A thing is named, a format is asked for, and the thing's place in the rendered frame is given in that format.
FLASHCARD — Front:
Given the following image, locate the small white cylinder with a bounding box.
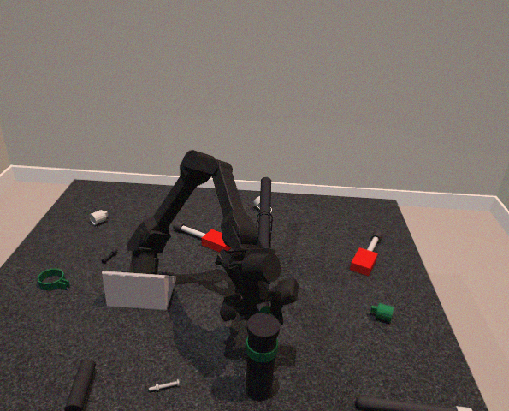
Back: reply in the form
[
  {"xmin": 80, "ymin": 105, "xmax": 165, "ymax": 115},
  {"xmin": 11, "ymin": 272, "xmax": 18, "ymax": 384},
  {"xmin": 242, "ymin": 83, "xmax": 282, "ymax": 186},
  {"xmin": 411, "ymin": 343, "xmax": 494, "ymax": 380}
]
[{"xmin": 90, "ymin": 210, "xmax": 108, "ymax": 225}]

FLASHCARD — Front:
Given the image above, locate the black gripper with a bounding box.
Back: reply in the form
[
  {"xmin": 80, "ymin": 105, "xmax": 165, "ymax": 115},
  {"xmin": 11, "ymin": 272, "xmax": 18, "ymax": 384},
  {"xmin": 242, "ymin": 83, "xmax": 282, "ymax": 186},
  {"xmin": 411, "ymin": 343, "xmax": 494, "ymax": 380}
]
[{"xmin": 220, "ymin": 277, "xmax": 299, "ymax": 325}]

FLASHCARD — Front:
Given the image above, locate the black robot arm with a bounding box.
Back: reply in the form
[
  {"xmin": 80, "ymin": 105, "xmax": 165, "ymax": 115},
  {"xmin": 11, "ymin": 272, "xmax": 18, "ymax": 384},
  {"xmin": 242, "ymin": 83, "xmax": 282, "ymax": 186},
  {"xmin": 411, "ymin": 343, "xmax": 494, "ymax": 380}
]
[{"xmin": 127, "ymin": 150, "xmax": 281, "ymax": 284}]

